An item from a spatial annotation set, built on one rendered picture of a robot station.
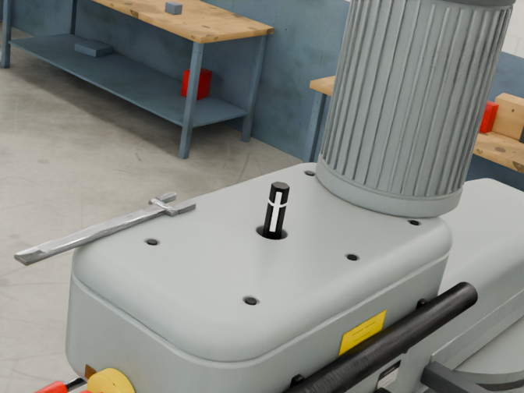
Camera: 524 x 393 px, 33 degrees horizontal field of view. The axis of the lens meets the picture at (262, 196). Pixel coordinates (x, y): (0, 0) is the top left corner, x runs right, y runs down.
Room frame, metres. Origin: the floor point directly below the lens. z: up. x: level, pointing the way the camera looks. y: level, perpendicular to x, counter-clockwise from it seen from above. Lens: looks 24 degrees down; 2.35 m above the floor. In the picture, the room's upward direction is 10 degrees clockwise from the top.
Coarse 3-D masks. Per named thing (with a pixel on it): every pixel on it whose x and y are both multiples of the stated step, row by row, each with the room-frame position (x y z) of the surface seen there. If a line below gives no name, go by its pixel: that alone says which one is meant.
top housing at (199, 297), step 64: (256, 192) 1.02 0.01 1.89; (320, 192) 1.06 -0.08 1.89; (128, 256) 0.80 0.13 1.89; (192, 256) 0.83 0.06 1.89; (256, 256) 0.85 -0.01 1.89; (320, 256) 0.88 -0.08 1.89; (384, 256) 0.91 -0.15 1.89; (448, 256) 1.02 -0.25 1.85; (128, 320) 0.74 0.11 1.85; (192, 320) 0.71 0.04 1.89; (256, 320) 0.72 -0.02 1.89; (320, 320) 0.79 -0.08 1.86; (384, 320) 0.91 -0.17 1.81; (192, 384) 0.69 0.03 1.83; (256, 384) 0.71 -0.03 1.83
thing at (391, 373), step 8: (408, 352) 1.00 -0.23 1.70; (392, 360) 0.97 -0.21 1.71; (400, 360) 0.99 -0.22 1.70; (384, 368) 0.96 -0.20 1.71; (392, 368) 0.97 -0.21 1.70; (400, 368) 0.99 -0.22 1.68; (368, 376) 0.92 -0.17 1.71; (376, 376) 0.94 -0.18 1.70; (384, 376) 0.96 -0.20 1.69; (392, 376) 0.98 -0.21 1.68; (400, 376) 1.00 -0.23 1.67; (360, 384) 0.91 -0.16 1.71; (368, 384) 0.93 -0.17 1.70; (376, 384) 0.95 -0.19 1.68; (384, 384) 0.96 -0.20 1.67; (392, 384) 0.99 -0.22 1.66; (400, 384) 1.01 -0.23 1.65; (352, 392) 0.90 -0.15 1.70; (360, 392) 0.91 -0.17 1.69; (368, 392) 0.93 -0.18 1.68; (392, 392) 0.99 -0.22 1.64
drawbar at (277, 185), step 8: (272, 184) 0.92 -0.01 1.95; (280, 184) 0.92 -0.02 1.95; (272, 192) 0.91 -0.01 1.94; (280, 192) 0.91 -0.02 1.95; (288, 192) 0.92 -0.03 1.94; (272, 200) 0.91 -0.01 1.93; (272, 208) 0.91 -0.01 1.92; (280, 208) 0.91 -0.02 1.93; (280, 216) 0.91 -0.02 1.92; (264, 224) 0.92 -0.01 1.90; (280, 224) 0.91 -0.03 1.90; (264, 232) 0.91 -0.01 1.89; (272, 232) 0.91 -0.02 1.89; (280, 232) 0.92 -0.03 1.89
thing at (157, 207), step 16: (144, 208) 0.91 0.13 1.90; (160, 208) 0.91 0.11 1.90; (176, 208) 0.92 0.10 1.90; (192, 208) 0.94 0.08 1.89; (112, 224) 0.85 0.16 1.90; (128, 224) 0.86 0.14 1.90; (64, 240) 0.80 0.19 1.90; (80, 240) 0.81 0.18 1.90; (16, 256) 0.75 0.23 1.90; (32, 256) 0.76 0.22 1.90; (48, 256) 0.77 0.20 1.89
